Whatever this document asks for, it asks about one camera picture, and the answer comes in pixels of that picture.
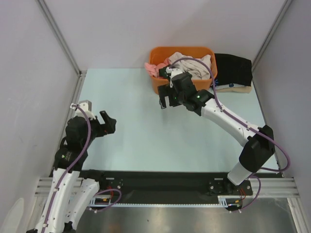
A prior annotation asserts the left white cable duct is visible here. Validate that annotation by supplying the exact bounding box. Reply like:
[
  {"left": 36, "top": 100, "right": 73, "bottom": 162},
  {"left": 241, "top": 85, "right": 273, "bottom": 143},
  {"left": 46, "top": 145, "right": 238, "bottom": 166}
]
[{"left": 90, "top": 197, "right": 111, "bottom": 206}]

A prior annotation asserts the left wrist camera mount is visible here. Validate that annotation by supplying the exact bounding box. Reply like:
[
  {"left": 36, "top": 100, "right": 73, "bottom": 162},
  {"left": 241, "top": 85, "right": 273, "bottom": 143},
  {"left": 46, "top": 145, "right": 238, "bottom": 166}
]
[{"left": 70, "top": 100, "right": 96, "bottom": 120}]

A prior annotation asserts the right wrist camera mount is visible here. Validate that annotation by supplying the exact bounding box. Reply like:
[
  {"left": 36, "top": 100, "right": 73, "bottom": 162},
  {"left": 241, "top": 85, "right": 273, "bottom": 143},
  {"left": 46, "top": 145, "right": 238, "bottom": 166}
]
[{"left": 159, "top": 66, "right": 183, "bottom": 81}]

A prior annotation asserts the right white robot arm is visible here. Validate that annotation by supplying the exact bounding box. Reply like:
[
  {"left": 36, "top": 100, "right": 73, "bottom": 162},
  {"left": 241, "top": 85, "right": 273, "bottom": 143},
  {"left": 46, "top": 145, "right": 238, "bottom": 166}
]
[{"left": 157, "top": 73, "right": 275, "bottom": 195}]

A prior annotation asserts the folded beige t-shirt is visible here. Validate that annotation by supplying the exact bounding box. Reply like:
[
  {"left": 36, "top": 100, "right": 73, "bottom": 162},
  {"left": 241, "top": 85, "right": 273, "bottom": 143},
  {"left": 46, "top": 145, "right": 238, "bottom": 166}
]
[{"left": 216, "top": 83, "right": 252, "bottom": 93}]

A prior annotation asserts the folded black t-shirt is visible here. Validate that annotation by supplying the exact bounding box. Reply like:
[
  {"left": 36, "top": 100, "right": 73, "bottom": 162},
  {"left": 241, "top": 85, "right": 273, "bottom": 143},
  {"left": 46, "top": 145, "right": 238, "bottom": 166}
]
[{"left": 215, "top": 53, "right": 253, "bottom": 87}]

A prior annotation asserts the cream and green t-shirt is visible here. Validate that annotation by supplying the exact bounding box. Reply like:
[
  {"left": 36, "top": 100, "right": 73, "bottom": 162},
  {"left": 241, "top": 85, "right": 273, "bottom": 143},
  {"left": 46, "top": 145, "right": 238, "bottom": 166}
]
[{"left": 168, "top": 52, "right": 211, "bottom": 80}]

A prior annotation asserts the pink t-shirt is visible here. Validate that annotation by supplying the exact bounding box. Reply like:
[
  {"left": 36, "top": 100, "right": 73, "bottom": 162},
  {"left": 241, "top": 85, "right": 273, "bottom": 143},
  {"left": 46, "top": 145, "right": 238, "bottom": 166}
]
[{"left": 144, "top": 63, "right": 167, "bottom": 78}]

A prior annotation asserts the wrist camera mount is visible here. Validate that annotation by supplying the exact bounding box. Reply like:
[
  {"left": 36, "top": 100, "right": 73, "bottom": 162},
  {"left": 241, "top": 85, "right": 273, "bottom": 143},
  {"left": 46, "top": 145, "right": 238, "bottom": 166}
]
[
  {"left": 159, "top": 66, "right": 183, "bottom": 81},
  {"left": 70, "top": 100, "right": 96, "bottom": 120}
]

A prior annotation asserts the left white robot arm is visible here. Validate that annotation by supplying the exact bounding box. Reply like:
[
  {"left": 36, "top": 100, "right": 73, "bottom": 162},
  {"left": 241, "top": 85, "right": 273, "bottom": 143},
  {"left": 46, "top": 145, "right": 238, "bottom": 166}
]
[{"left": 30, "top": 106, "right": 117, "bottom": 233}]

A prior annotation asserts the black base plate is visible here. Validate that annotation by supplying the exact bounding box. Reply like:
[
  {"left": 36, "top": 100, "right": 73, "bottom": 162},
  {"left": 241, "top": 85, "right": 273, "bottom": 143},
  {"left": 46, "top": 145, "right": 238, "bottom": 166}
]
[{"left": 78, "top": 170, "right": 254, "bottom": 205}]

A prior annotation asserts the white cable duct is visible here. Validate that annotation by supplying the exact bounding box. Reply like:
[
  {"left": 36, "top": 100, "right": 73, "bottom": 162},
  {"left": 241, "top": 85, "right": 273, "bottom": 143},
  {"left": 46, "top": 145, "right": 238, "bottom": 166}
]
[
  {"left": 219, "top": 196, "right": 255, "bottom": 205},
  {"left": 90, "top": 197, "right": 111, "bottom": 206}
]

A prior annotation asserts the orange plastic basket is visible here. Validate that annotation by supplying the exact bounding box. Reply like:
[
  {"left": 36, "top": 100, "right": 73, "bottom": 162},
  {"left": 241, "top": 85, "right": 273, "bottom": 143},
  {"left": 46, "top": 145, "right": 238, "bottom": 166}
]
[{"left": 144, "top": 47, "right": 218, "bottom": 93}]

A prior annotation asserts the right white cable duct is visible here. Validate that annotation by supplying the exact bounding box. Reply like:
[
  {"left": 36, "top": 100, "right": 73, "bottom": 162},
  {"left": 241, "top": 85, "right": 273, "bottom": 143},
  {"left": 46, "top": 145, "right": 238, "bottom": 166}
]
[{"left": 219, "top": 196, "right": 255, "bottom": 205}]

